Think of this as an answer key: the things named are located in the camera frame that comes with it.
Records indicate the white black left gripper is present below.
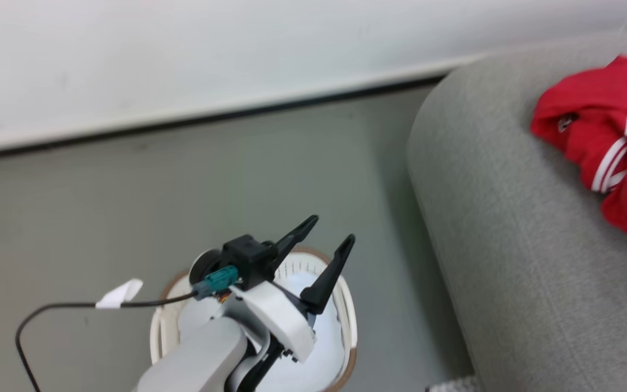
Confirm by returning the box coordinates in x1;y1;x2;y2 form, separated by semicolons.
229;215;356;364

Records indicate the red garment with white stripes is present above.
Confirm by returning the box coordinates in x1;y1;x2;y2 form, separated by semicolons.
530;54;627;242

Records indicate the white perforated laundry basket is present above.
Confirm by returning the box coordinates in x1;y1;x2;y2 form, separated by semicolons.
149;246;358;392

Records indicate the white and black baseboard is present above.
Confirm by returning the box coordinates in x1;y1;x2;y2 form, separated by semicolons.
0;49;510;164

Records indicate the light grey textured rug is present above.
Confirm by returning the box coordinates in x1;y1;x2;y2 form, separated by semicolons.
425;375;477;392

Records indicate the grey fabric sofa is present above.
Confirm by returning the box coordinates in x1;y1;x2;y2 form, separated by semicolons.
406;24;627;392

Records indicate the white paper cable tag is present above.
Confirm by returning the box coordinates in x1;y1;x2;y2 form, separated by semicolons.
96;279;144;309

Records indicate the black cable with teal plug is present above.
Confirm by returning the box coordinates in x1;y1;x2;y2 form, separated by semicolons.
15;265;239;392

